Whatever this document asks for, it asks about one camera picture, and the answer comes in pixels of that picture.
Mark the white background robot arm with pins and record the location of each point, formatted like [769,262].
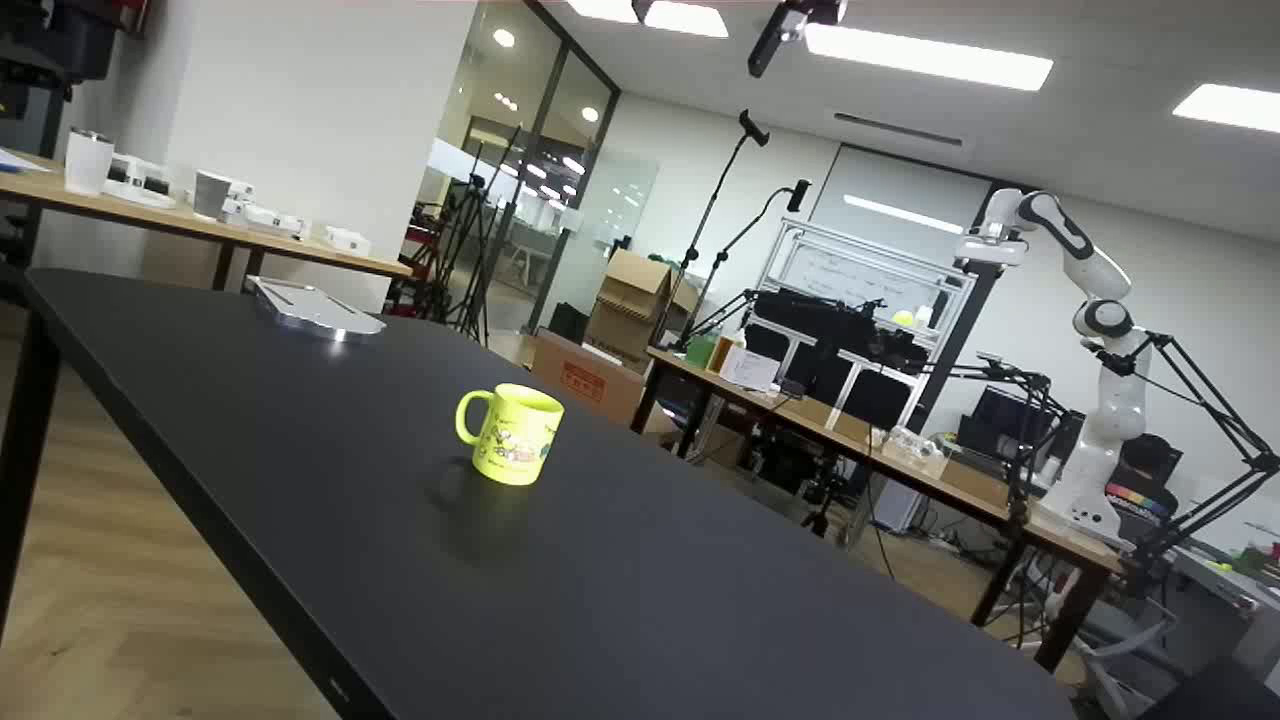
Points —
[1104,322]

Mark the yellow-green ceramic mug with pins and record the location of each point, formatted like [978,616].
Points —
[515,444]

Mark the green box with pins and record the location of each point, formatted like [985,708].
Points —
[699,353]

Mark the cardboard box with red label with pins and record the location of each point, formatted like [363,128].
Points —
[586,383]

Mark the plain brown cardboard box stack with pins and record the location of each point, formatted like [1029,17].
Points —
[628,305]

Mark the black microphone boom stand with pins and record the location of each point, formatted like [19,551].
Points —
[723,201]
[746,233]

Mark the small yellow ball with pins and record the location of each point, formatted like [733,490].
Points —
[907,322]

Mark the long wooden lab table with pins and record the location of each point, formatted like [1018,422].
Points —
[932,474]

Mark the silver aluminium mounting plate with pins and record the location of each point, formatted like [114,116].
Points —
[312,308]

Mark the ceiling light panel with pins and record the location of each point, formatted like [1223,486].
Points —
[927,58]
[667,17]
[1233,107]

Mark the grey cup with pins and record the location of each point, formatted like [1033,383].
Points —
[212,192]

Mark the wooden side table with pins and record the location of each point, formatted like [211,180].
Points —
[203,221]

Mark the black camera tripod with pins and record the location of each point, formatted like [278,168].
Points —
[468,243]

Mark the white metal frame rack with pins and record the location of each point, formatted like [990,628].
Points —
[864,254]

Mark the black overhead camera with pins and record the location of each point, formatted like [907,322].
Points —
[780,32]

